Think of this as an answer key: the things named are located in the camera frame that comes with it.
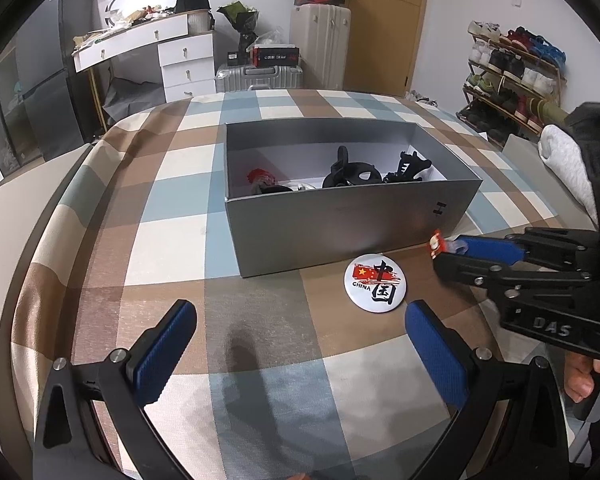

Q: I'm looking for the right hand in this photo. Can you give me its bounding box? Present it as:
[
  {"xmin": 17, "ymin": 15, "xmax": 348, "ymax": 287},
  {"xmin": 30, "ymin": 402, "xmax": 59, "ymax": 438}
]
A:
[{"xmin": 564, "ymin": 352, "xmax": 600, "ymax": 403}]

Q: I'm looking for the white pillow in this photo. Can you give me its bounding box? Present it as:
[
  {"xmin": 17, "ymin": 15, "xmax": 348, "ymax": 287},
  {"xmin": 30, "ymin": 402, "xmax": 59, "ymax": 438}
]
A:
[{"xmin": 538, "ymin": 125, "xmax": 598, "ymax": 226}]

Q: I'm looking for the flower bouquet dark wrap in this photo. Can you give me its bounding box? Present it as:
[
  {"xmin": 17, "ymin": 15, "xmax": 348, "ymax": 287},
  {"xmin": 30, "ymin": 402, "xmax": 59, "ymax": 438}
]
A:
[{"xmin": 218, "ymin": 0, "xmax": 259, "ymax": 49}]

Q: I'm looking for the silver aluminium suitcase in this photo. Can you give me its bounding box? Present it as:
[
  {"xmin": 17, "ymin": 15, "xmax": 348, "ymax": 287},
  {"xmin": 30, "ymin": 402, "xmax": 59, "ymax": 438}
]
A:
[{"xmin": 215, "ymin": 65, "xmax": 303, "ymax": 92}]

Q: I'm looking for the black refrigerator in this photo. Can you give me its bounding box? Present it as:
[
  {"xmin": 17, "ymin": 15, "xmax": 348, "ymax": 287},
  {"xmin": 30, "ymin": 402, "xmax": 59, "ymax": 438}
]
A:
[{"xmin": 16, "ymin": 0, "xmax": 100, "ymax": 160}]

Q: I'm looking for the grey cardboard box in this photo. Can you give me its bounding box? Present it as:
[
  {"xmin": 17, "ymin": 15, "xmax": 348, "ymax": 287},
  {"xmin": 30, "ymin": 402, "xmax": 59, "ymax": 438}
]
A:
[{"xmin": 224, "ymin": 118, "xmax": 481, "ymax": 278}]

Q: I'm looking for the round China badge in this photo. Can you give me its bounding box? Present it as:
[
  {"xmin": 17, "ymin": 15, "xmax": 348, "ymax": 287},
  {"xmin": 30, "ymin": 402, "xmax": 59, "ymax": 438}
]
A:
[{"xmin": 343, "ymin": 254, "xmax": 407, "ymax": 314}]

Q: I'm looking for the green rolled mat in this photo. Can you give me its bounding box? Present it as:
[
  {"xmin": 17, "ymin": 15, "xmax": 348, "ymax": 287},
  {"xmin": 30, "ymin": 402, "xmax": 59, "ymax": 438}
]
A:
[{"xmin": 526, "ymin": 98, "xmax": 569, "ymax": 129}]

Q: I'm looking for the black hair claw clip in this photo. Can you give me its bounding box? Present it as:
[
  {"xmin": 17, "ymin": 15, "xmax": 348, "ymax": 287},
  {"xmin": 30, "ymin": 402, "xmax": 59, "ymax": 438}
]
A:
[{"xmin": 322, "ymin": 145, "xmax": 382, "ymax": 188}]

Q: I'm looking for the red white charm in box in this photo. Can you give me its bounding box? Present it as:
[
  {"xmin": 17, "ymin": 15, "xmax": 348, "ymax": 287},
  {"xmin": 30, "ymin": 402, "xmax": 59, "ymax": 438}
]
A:
[{"xmin": 247, "ymin": 168, "xmax": 291, "ymax": 195}]

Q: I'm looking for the glass door cabinet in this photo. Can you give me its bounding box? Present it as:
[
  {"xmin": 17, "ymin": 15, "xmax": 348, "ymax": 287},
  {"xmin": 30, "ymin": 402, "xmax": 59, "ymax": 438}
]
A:
[{"xmin": 0, "ymin": 39, "xmax": 41, "ymax": 177}]

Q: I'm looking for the white desk with drawers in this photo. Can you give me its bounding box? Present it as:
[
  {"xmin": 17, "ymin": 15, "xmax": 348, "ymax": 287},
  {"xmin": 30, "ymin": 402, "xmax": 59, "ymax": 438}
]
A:
[{"xmin": 72, "ymin": 12, "xmax": 216, "ymax": 102}]

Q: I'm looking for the black box on suitcase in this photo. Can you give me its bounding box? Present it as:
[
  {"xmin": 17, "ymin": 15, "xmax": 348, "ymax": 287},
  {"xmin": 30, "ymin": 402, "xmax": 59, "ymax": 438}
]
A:
[{"xmin": 251, "ymin": 44, "xmax": 300, "ymax": 68}]

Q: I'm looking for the wooden door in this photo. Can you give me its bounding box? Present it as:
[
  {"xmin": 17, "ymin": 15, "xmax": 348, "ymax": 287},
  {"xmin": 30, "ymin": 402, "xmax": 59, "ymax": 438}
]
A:
[{"xmin": 343, "ymin": 0, "xmax": 427, "ymax": 96}]

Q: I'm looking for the shoe rack with shoes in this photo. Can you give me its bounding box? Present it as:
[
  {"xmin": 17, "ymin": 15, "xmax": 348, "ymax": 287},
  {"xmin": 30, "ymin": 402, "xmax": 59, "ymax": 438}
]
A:
[{"xmin": 456, "ymin": 21, "xmax": 567, "ymax": 146}]

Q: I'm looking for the black character ornament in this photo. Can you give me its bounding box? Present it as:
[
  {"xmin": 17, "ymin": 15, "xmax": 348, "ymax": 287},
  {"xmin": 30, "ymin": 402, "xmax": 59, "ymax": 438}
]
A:
[{"xmin": 382, "ymin": 151, "xmax": 432, "ymax": 183}]

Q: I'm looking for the small red figure charm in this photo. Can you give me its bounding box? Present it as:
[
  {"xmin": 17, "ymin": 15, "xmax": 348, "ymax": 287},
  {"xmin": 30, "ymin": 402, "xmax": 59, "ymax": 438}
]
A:
[{"xmin": 429, "ymin": 230, "xmax": 449, "ymax": 259}]

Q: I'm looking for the white upright suitcase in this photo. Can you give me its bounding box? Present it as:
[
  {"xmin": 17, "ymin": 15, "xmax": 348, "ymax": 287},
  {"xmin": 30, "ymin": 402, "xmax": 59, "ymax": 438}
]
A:
[{"xmin": 289, "ymin": 3, "xmax": 351, "ymax": 90}]

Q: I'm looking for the plaid bed sheet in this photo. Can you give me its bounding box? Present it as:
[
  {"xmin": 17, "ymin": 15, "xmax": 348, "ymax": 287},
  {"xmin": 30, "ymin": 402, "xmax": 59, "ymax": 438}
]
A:
[{"xmin": 10, "ymin": 90, "xmax": 560, "ymax": 479}]

